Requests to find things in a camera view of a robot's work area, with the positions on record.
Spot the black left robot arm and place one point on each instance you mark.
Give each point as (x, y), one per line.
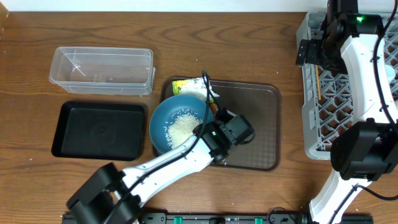
(117, 196)

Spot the black plastic bin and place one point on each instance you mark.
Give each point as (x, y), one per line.
(108, 131)

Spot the brown serving tray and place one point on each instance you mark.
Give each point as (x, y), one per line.
(261, 105)

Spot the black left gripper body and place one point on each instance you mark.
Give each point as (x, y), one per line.
(237, 143)

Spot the clear plastic bin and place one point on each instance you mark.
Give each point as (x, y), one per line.
(103, 70)

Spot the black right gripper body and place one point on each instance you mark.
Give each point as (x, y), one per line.
(325, 55)

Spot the grey dishwasher rack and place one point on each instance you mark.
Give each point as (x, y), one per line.
(325, 119)

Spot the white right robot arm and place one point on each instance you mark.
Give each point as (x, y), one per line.
(353, 43)

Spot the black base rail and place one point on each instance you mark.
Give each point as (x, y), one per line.
(275, 218)

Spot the dark blue plate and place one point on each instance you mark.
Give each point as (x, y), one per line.
(164, 112)

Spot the light blue cup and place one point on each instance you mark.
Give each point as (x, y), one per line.
(390, 72)

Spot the pile of white rice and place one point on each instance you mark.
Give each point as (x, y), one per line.
(181, 127)

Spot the orange carrot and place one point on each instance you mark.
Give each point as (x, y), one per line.
(214, 108)

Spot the yellow snack wrapper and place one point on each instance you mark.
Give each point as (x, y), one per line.
(194, 87)

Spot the wooden chopstick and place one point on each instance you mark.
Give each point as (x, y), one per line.
(318, 83)

